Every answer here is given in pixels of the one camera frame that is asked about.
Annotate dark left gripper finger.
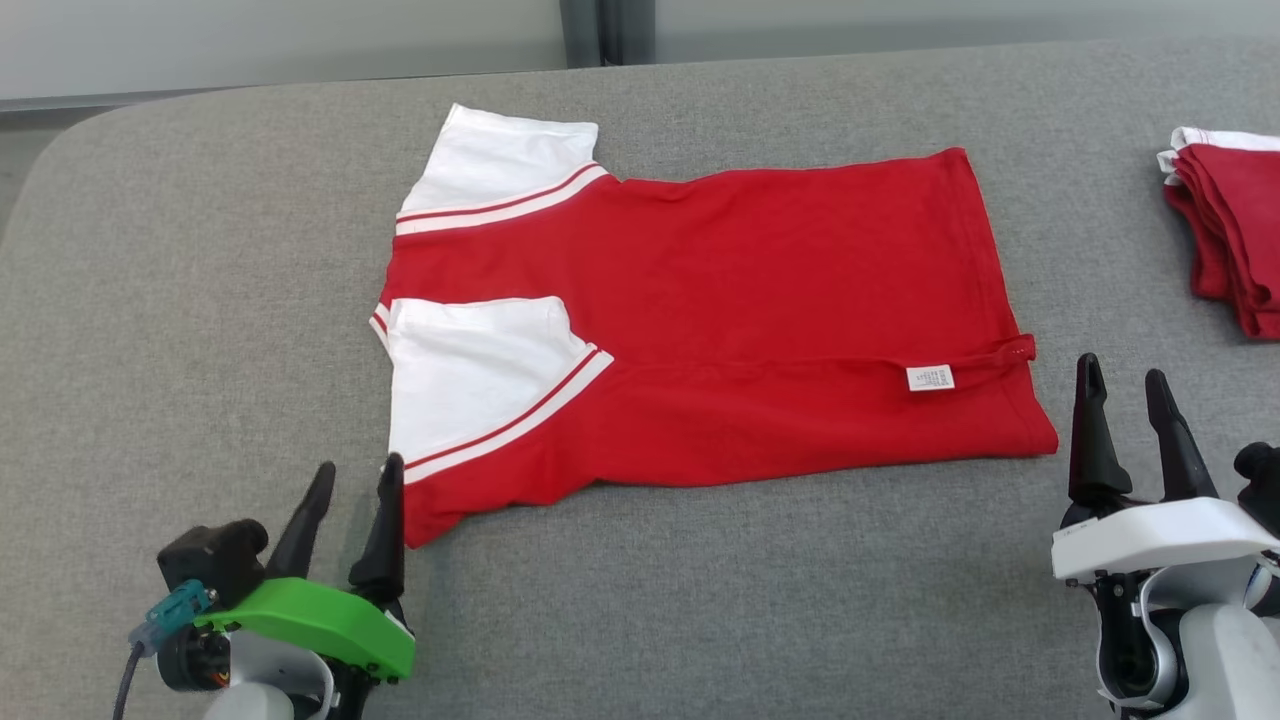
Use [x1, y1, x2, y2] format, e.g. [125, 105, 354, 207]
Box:
[265, 461, 338, 581]
[348, 453, 407, 602]

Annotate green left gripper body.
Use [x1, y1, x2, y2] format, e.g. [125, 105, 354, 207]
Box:
[195, 578, 417, 684]

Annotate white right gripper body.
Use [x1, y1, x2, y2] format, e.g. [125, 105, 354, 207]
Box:
[1052, 497, 1280, 582]

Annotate red shorts with white stripe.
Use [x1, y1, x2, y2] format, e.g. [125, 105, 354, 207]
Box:
[1157, 127, 1280, 342]

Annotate grey wall rail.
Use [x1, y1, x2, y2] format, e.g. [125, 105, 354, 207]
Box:
[0, 86, 236, 113]

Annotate teal left camera connector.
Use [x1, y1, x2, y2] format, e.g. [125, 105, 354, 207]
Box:
[128, 580, 217, 657]

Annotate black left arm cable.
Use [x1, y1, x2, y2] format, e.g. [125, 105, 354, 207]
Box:
[112, 645, 147, 720]

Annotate red and white t-shirt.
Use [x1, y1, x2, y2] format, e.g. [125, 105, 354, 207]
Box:
[368, 103, 1060, 550]

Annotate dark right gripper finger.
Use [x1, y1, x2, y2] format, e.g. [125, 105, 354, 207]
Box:
[1068, 353, 1134, 505]
[1145, 369, 1220, 502]

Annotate grey partition post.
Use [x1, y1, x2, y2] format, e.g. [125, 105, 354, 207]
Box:
[560, 0, 605, 70]
[604, 0, 657, 67]

